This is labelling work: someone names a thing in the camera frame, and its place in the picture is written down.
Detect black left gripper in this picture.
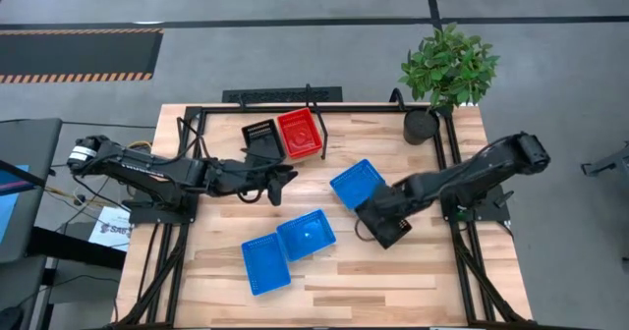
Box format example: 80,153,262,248
217,160,300,207

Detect black plastic basket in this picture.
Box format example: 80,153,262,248
354,196,414,250
241,118,287,167

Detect blue plastic basket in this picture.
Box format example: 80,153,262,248
328,158,387,211
275,208,338,263
240,232,292,297

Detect red plastic basket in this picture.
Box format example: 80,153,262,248
276,107,324,161

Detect black perforated panel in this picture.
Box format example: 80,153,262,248
222,85,344,105

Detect green potted plant black pot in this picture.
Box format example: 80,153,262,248
398,22,501,146

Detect white printed paper sheet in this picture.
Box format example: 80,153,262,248
87,205,134,252

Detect black desk beam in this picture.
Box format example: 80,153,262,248
27,226,128,271

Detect black mat hazard-striped edges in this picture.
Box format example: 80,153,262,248
0,28,164,84

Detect grey desk top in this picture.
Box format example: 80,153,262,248
0,118,64,265

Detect black slim bar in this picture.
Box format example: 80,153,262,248
0,160,56,190

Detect blue flat sheet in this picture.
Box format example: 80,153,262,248
0,165,31,246

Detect black aluminium table frame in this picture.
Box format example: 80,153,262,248
112,103,532,330

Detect black curved bracket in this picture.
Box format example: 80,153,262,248
389,87,407,111

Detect tan thin cable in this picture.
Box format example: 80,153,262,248
44,186,120,209

